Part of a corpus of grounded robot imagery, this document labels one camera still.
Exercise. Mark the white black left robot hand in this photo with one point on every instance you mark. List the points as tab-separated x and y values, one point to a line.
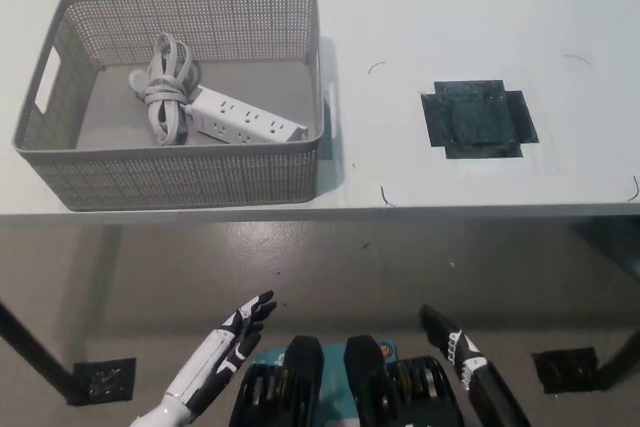
207	367

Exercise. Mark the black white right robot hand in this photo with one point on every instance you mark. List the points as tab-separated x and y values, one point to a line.
480	382

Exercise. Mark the black teal robot body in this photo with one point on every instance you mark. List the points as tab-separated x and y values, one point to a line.
307	382

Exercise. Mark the black table leg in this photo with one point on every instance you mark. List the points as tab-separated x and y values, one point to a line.
35	352
620	354

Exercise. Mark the grey perforated plastic basket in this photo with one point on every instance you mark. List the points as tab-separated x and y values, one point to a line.
190	177

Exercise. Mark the large black tape patch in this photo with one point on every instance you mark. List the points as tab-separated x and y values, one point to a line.
475	119

